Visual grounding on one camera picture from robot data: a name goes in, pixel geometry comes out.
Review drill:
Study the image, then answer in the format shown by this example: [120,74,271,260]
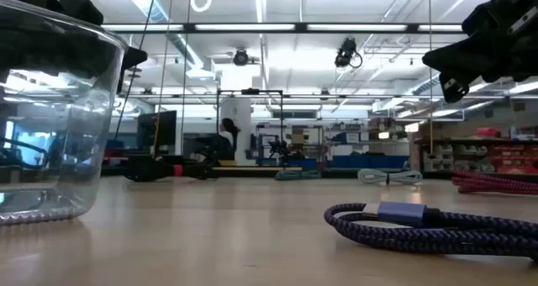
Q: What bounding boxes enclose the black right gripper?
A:
[421,0,538,104]

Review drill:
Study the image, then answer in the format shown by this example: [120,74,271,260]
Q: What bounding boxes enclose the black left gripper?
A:
[0,0,149,94]

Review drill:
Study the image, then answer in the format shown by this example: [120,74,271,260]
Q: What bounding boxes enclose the red braided USB-C cable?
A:
[450,168,538,196]

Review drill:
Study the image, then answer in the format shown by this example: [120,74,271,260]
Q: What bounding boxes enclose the white USB-C cable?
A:
[356,167,424,186]

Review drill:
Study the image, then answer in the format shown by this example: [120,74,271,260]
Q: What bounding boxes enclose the purple braided USB-C cable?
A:
[323,201,538,262]

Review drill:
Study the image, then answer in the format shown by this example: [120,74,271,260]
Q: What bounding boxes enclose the green USB-C cable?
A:
[274,169,322,182]

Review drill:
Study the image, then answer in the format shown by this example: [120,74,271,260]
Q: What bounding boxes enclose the black computer monitor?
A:
[136,109,178,156]

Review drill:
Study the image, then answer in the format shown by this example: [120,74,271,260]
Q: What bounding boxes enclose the shelf with red boxes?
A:
[414,126,538,177]

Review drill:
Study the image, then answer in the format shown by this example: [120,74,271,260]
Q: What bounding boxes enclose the clear plastic container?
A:
[0,0,129,227]

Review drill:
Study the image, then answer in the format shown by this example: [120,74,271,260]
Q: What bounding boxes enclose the blue storage bins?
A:
[331,153,410,170]

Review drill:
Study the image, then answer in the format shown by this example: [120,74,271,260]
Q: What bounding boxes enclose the person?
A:
[218,117,242,162]

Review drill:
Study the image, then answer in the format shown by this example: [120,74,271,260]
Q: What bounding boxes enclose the white pillar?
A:
[219,96,253,166]

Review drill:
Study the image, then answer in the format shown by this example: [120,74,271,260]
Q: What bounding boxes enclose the black cable with red tie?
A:
[124,154,216,183]

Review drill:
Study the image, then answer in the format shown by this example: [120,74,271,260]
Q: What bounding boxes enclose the black overhead camera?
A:
[334,36,363,70]

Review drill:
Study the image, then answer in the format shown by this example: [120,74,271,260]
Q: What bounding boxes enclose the round black ceiling camera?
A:
[232,47,251,67]

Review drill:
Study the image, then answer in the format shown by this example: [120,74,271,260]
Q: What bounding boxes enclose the black background robot frame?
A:
[215,87,286,166]

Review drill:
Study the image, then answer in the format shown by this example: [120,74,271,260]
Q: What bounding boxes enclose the black aluminium rig frame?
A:
[100,22,464,35]

